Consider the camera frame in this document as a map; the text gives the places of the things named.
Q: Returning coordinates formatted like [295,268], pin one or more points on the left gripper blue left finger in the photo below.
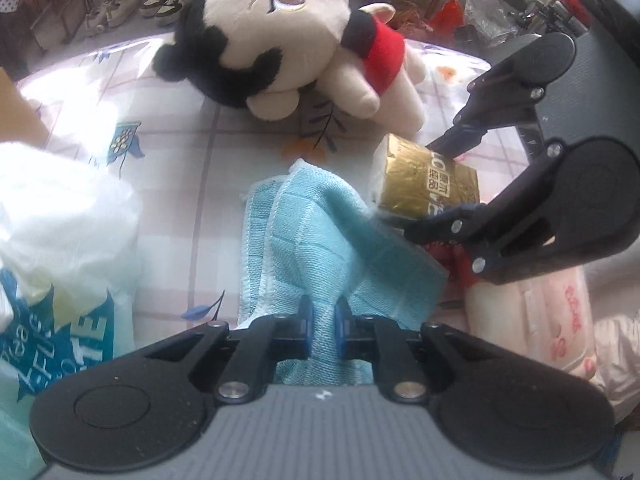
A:
[292,337]

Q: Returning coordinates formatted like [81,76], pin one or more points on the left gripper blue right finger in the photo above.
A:
[353,333]

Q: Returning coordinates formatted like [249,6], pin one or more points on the teal checked cloth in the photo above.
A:
[309,233]

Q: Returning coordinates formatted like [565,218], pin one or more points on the gold foil pack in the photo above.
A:
[409,182]

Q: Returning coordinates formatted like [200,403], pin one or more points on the red plastic bag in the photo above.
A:
[450,17]

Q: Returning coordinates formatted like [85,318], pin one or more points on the pink wet wipes pack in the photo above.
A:
[547,319]

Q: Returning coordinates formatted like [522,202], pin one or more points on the checked floral tablecloth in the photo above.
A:
[191,162]

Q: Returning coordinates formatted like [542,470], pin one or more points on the white teal plastic bag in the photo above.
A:
[69,273]

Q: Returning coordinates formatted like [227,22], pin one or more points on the black haired plush doll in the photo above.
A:
[262,54]

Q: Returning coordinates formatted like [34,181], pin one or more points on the brown cardboard box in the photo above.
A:
[18,121]

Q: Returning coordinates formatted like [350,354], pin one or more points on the beige sneaker pair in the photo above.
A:
[110,14]

